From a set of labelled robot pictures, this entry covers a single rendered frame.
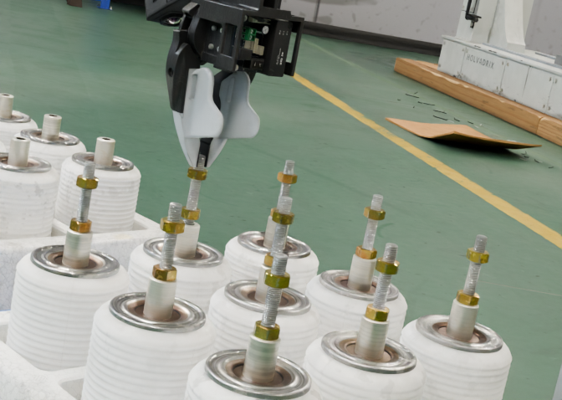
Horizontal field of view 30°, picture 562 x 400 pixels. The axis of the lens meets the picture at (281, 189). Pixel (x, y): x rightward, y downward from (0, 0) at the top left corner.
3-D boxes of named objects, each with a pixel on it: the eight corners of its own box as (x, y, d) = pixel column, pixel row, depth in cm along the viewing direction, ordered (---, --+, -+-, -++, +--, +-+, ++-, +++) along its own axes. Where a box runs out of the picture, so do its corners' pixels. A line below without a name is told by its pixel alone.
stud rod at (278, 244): (274, 284, 89) (291, 200, 87) (263, 282, 89) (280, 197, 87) (277, 282, 90) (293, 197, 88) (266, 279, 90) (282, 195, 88)
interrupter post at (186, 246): (166, 252, 98) (171, 218, 97) (189, 253, 99) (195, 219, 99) (176, 261, 96) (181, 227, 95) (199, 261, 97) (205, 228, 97)
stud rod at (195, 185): (182, 231, 98) (196, 153, 96) (192, 233, 98) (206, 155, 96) (180, 233, 97) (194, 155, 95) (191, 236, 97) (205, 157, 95)
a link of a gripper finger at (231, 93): (235, 181, 93) (250, 78, 91) (195, 162, 97) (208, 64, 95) (261, 179, 95) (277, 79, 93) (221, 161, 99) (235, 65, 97)
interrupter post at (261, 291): (282, 309, 89) (288, 272, 88) (254, 305, 88) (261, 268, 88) (278, 299, 91) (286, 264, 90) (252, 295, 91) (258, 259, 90)
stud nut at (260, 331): (252, 329, 74) (254, 317, 73) (276, 332, 74) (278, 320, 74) (254, 339, 72) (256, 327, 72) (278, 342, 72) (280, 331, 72)
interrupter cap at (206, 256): (130, 243, 99) (131, 235, 99) (202, 244, 103) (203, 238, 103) (160, 270, 93) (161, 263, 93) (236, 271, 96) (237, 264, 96)
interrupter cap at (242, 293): (315, 324, 87) (317, 316, 87) (226, 311, 86) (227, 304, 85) (303, 293, 94) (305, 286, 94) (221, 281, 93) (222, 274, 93)
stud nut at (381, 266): (395, 277, 79) (397, 266, 79) (373, 271, 79) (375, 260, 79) (399, 270, 81) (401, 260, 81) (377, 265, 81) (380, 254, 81)
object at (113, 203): (91, 284, 138) (111, 152, 134) (135, 311, 132) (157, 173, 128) (28, 292, 131) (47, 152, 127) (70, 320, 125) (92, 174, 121)
